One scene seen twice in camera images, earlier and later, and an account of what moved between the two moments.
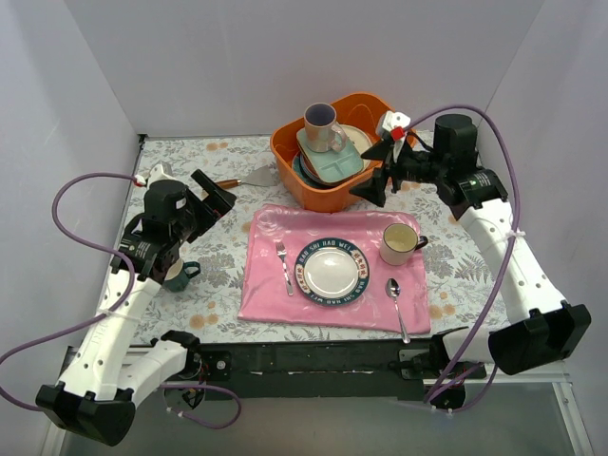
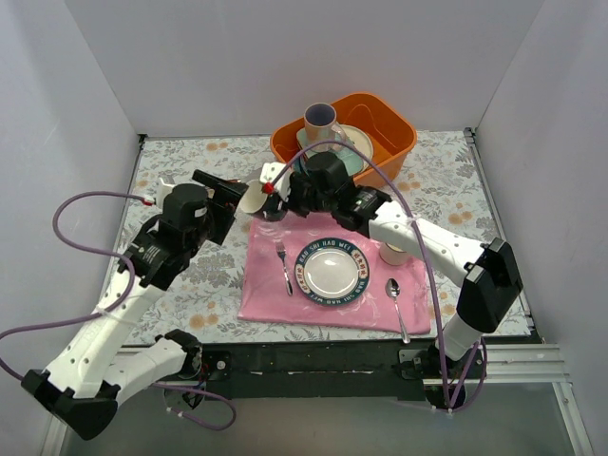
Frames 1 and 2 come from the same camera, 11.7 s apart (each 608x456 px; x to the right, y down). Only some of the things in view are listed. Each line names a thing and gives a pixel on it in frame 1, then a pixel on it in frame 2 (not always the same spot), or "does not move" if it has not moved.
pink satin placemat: x=277 y=237 does not move
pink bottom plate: x=361 y=142 does not move
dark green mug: x=179 y=275 → x=253 y=199
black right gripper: x=389 y=167 → x=290 y=197
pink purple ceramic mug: x=322 y=133 does not move
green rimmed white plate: x=332 y=272 does not move
